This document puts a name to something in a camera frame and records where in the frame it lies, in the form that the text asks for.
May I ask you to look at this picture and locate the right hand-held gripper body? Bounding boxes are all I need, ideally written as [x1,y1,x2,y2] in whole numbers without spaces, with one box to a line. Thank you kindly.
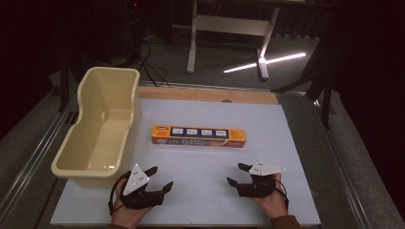
[237,159,287,198]

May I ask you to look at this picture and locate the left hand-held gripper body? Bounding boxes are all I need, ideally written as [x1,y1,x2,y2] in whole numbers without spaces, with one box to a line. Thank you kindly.
[118,163,165,211]

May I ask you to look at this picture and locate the person's right hand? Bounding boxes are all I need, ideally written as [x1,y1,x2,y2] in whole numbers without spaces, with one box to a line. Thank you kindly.
[250,173,289,220]

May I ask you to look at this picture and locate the person's left hand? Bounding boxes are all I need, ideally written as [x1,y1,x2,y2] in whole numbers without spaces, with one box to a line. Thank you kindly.
[110,181,154,229]

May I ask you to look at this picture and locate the white table sheet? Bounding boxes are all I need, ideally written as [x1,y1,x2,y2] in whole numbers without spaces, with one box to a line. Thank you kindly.
[50,97,322,228]

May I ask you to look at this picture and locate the orange plastic wrap box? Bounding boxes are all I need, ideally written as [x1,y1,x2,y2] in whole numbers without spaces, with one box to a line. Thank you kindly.
[151,124,247,149]

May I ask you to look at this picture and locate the cream plastic tub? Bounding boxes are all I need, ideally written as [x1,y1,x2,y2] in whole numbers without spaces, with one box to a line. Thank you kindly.
[51,66,142,190]

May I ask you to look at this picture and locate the wooden board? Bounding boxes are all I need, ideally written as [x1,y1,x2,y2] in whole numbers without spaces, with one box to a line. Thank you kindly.
[138,86,280,106]

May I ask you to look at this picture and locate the black metal stand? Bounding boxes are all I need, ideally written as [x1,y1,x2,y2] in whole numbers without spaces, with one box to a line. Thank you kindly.
[57,47,82,113]
[271,30,340,130]

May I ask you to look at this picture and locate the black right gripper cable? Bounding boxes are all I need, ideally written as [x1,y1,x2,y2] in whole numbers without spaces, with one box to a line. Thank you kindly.
[272,177,290,211]

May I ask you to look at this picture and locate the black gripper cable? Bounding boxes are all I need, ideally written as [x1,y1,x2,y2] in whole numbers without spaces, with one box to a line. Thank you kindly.
[107,171,132,218]
[272,177,290,211]

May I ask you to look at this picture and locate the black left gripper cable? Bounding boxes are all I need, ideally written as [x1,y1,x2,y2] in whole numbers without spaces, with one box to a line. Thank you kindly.
[107,171,132,218]

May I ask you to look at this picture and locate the aluminium rail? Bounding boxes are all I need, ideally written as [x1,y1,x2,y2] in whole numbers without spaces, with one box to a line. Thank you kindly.
[0,91,79,221]
[312,97,373,229]

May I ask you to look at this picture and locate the black floor cables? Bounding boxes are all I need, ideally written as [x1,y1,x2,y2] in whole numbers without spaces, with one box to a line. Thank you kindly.
[136,40,172,88]

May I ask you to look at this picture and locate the white metal desk frame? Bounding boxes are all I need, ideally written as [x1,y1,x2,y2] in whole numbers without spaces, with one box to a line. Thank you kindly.
[186,0,282,81]

